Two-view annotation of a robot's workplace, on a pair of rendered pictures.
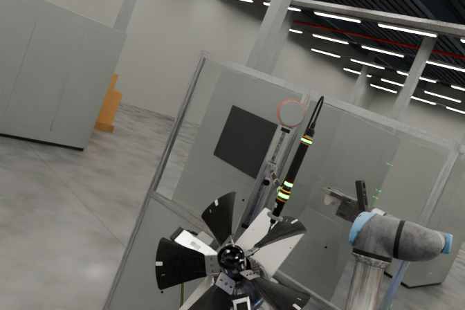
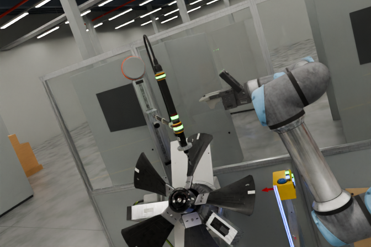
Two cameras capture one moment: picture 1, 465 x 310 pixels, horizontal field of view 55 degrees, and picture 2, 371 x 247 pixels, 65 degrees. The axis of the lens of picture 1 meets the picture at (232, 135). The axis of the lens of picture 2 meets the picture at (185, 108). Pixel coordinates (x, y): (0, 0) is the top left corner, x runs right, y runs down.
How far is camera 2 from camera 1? 56 cm
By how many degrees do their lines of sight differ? 14
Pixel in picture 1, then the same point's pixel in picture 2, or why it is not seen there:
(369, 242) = (280, 111)
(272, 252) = (200, 166)
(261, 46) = (84, 47)
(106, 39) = not seen: outside the picture
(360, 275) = (293, 141)
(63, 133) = (10, 198)
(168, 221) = (117, 200)
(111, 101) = (25, 152)
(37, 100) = not seen: outside the picture
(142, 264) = not seen: hidden behind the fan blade
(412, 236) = (307, 79)
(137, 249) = (115, 233)
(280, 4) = (73, 14)
